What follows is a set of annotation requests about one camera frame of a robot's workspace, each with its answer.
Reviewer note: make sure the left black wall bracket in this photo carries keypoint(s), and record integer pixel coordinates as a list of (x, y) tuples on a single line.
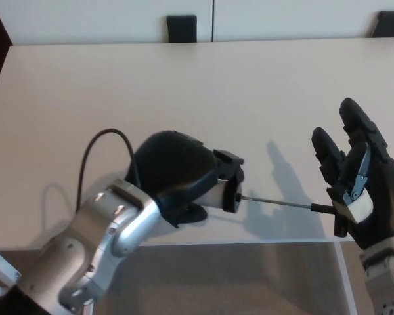
[(182, 29)]

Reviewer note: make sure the black chair back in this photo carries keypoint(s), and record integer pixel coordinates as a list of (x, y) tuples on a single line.
[(390, 24)]

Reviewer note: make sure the white cabinet row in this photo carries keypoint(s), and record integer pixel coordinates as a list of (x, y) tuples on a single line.
[(85, 19)]

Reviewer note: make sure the white desk trestle leg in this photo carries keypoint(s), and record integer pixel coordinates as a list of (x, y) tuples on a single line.
[(346, 279), (88, 310)]

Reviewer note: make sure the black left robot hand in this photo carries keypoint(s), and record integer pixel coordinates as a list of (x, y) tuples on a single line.
[(170, 164)]

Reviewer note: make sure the white frame beam with screw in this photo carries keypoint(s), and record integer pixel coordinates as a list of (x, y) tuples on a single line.
[(1, 267)]

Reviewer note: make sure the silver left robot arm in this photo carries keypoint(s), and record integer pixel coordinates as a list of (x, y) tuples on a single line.
[(85, 249)]

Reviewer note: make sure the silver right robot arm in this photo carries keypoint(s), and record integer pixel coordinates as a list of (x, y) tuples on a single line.
[(387, 279)]

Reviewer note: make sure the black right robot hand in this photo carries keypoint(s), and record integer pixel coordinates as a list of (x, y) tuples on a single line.
[(387, 197)]

